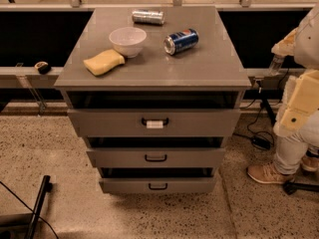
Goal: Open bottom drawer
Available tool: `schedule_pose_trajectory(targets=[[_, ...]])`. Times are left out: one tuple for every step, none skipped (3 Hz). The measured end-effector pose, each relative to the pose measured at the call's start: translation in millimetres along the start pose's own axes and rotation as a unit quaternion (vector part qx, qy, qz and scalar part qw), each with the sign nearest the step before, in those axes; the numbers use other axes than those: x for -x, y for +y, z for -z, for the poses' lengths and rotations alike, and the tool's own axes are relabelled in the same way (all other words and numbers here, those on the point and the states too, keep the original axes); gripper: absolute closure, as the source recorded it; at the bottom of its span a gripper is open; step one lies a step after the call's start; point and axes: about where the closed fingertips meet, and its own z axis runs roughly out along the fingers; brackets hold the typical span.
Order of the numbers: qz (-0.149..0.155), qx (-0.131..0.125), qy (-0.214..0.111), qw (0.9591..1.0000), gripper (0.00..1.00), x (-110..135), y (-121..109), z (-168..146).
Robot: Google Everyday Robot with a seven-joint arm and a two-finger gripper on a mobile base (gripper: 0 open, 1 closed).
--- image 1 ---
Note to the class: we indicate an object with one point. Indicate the grey middle drawer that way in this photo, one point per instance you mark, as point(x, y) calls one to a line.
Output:
point(161, 157)

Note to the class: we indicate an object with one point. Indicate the black chair base leg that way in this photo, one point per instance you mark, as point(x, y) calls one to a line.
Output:
point(292, 187)

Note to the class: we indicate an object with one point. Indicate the grey top drawer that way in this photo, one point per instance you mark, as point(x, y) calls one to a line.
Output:
point(154, 123)

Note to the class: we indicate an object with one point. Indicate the black yellow tape measure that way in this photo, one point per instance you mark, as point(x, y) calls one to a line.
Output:
point(43, 68)

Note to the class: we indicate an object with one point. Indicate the grey drawer cabinet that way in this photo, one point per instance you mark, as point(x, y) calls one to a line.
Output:
point(208, 76)

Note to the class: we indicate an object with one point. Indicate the blue pepsi can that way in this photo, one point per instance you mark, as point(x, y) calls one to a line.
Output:
point(180, 41)

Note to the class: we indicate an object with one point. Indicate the black tripod leg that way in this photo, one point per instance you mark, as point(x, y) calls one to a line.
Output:
point(264, 101)

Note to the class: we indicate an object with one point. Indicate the grey bottom drawer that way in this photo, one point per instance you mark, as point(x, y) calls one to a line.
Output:
point(157, 185)

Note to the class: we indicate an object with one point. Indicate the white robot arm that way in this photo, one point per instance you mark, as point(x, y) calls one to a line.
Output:
point(301, 95)

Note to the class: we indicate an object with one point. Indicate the tan sneaker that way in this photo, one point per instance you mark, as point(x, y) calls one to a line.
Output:
point(268, 174)
point(310, 164)

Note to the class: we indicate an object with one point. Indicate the black power adapter with cable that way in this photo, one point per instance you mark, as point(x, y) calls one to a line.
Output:
point(263, 139)

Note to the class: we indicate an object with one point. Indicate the person's leg in light trousers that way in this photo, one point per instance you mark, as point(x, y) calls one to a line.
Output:
point(292, 146)

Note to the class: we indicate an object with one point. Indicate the white bowl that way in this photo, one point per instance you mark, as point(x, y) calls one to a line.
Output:
point(128, 41)

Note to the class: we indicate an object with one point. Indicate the black stand leg left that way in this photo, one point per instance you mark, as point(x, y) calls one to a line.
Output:
point(45, 188)

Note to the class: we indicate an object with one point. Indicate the clear plastic water bottle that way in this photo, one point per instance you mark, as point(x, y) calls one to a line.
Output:
point(276, 65)

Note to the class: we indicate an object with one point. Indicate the yellow sponge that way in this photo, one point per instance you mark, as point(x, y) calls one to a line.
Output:
point(104, 62)

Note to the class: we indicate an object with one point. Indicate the silver can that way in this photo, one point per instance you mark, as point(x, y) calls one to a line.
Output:
point(143, 16)

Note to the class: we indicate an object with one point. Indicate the grey drawer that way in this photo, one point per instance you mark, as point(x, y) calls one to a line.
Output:
point(154, 123)
point(157, 185)
point(161, 157)

